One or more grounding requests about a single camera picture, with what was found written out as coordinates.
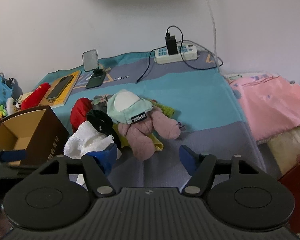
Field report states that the white fluffy towel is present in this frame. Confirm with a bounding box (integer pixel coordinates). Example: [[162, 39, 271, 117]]
[[64, 121, 114, 159]]

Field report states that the brown cardboard box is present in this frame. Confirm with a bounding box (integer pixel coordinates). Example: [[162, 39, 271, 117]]
[[0, 106, 69, 165]]

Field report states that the black sock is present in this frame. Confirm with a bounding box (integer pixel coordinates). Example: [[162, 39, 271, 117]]
[[86, 109, 121, 149]]

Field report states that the pink plush toy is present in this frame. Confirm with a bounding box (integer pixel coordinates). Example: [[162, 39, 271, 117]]
[[118, 106, 181, 161]]

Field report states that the red cloth bundle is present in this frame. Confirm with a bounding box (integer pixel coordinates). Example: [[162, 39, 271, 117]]
[[70, 98, 93, 133]]

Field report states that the green cloth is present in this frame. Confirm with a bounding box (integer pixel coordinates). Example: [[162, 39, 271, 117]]
[[150, 99, 175, 118]]

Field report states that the mint green white hat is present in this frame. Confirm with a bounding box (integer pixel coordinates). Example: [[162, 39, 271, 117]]
[[107, 89, 153, 125]]

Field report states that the yellow towel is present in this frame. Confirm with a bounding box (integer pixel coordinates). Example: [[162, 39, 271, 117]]
[[113, 124, 164, 152]]

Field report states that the grey camouflage cloth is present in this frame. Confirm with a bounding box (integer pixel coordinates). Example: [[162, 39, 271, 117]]
[[91, 94, 113, 113]]

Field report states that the blue striped bed sheet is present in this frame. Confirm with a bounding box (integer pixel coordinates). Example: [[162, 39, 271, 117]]
[[32, 47, 282, 190]]

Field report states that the small white dog plush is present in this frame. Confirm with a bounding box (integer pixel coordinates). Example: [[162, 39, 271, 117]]
[[6, 98, 21, 115]]

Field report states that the red long plush pillow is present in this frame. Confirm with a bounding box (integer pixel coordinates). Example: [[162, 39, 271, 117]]
[[21, 82, 50, 111]]

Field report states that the yellow book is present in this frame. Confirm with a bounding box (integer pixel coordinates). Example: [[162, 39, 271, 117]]
[[38, 70, 81, 108]]

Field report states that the dark smartphone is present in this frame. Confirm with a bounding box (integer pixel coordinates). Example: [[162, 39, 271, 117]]
[[47, 75, 74, 100]]

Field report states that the pink folded blanket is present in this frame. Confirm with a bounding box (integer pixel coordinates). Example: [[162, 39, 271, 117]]
[[227, 73, 300, 143]]

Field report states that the white power strip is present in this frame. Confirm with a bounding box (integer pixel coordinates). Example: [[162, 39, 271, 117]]
[[154, 42, 198, 64]]

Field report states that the black charger adapter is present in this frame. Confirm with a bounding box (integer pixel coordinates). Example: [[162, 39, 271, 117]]
[[165, 31, 178, 55]]

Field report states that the white wall cable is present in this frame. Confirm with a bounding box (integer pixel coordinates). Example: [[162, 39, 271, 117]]
[[199, 0, 220, 67]]

